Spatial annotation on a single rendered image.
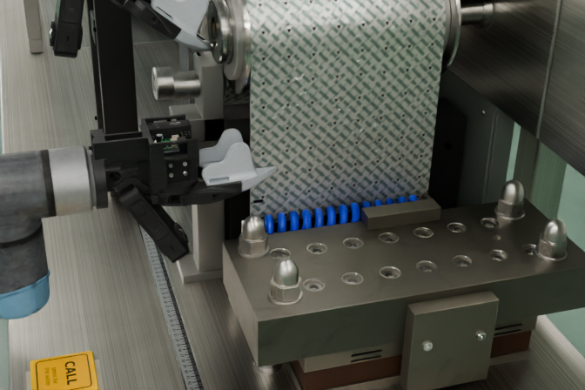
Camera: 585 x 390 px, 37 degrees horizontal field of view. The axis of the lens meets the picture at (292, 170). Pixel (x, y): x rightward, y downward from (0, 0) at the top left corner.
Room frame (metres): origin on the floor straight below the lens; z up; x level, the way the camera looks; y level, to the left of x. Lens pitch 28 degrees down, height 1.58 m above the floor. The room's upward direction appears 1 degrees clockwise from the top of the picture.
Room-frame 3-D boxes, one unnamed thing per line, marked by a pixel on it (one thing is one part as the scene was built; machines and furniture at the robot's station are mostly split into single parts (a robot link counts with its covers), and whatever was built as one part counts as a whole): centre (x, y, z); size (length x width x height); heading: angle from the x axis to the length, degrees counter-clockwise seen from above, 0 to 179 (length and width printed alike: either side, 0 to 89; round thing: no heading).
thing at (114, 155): (0.89, 0.17, 1.12); 0.12 x 0.08 x 0.09; 108
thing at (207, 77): (1.00, 0.12, 1.05); 0.06 x 0.05 x 0.31; 108
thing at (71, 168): (0.86, 0.24, 1.11); 0.08 x 0.05 x 0.08; 18
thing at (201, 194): (0.88, 0.10, 1.09); 0.09 x 0.05 x 0.02; 107
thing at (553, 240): (0.86, -0.30, 1.05); 0.04 x 0.04 x 0.04
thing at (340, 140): (0.96, -0.06, 1.11); 0.23 x 0.01 x 0.18; 108
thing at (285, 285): (0.77, 0.00, 1.05); 0.04 x 0.04 x 0.04
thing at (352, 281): (0.86, -0.13, 1.00); 0.40 x 0.16 x 0.06; 108
